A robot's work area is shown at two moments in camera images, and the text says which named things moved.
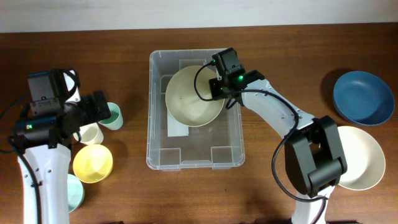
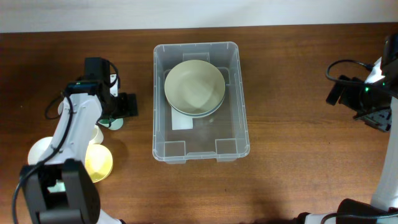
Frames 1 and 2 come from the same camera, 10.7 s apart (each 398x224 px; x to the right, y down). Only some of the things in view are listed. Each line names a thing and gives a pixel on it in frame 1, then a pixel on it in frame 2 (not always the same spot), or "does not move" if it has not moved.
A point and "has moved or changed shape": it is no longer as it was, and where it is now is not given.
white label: [175, 128] -> [180, 121]
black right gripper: [214, 91] -> [347, 97]
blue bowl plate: [364, 98] has moved or changed shape
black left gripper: [93, 114] -> [123, 108]
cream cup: [89, 134] does not move
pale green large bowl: [365, 163] -> [194, 87]
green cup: [115, 121] does not move
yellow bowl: [92, 163] does not move
